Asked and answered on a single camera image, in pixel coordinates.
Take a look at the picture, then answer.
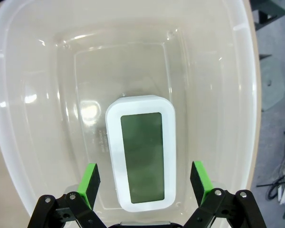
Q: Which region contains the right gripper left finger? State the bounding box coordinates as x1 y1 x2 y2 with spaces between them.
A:
32 163 105 228

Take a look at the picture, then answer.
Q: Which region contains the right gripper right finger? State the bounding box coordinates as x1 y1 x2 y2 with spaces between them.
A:
182 161 268 228

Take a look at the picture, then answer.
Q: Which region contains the unwrapped white digital clock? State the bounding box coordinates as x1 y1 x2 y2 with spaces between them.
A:
105 94 176 213

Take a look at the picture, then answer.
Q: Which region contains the clear plastic container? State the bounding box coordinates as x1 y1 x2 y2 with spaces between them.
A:
0 0 263 228

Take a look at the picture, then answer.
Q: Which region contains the black stand leg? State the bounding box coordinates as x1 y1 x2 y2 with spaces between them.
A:
251 0 285 26

